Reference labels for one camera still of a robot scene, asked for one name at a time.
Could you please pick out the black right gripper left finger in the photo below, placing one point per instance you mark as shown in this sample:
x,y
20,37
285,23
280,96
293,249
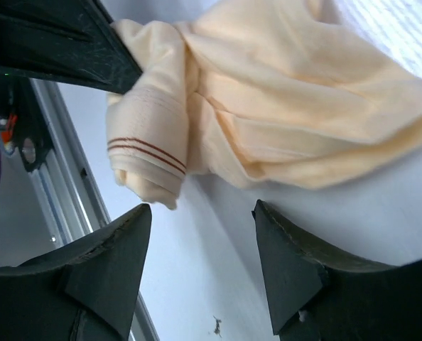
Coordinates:
x,y
40,299

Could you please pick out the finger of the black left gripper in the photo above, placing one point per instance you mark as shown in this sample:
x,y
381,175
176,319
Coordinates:
x,y
65,41

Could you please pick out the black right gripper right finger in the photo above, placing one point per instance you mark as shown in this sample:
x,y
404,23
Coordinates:
x,y
317,291

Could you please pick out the peach underwear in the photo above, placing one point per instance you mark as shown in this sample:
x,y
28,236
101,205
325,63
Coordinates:
x,y
256,91

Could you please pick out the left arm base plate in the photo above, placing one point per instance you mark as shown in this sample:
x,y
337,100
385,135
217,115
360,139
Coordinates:
x,y
27,127

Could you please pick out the aluminium front rail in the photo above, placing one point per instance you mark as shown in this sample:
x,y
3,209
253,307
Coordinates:
x,y
75,209

